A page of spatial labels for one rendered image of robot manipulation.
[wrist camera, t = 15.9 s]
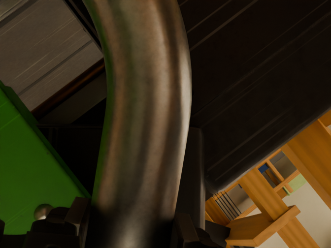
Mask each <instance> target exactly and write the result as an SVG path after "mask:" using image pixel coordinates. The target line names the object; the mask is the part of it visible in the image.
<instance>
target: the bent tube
mask: <svg viewBox="0 0 331 248"><path fill-rule="evenodd" d="M82 1H83V3H84V4H85V6H86V8H87V10H88V12H89V14H90V16H91V18H92V21H93V23H94V25H95V28H96V31H97V34H98V37H99V41H100V44H101V48H102V52H103V57H104V63H105V71H106V83H107V97H106V109H105V117H104V123H103V129H102V136H101V142H100V148H99V156H98V163H97V169H96V175H95V182H94V188H93V194H92V200H91V212H90V218H89V224H88V230H87V236H86V242H85V248H169V242H170V237H171V231H172V225H173V219H174V214H175V208H176V202H177V196H178V191H179V185H180V179H181V173H182V167H183V161H184V155H185V149H186V143H187V137H188V131H189V124H190V117H191V106H192V69H191V59H190V51H189V44H188V39H187V34H186V30H185V25H184V21H183V18H182V14H181V11H180V7H179V4H178V2H177V0H82Z"/></svg>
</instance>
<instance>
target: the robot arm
mask: <svg viewBox="0 0 331 248"><path fill-rule="evenodd" d="M91 200H92V199H90V198H83V197H77V196H76V197H75V199H74V201H73V203H72V205H71V207H70V208H66V207H56V208H54V209H52V210H51V211H50V213H49V214H48V216H47V217H46V219H39V220H36V221H34V222H33V223H32V226H31V230H30V231H27V233H26V234H22V235H5V234H3V233H4V227H5V222H4V221H2V220H1V219H0V248H85V242H86V236H87V230H88V224H89V218H90V212H91ZM169 248H224V247H222V246H220V245H218V244H217V243H215V242H213V241H212V240H211V238H210V235H209V233H208V232H206V231H205V230H203V229H202V228H198V227H194V225H193V222H192V219H191V217H190V214H185V213H179V212H175V214H174V219H173V225H172V231H171V237H170V242H169Z"/></svg>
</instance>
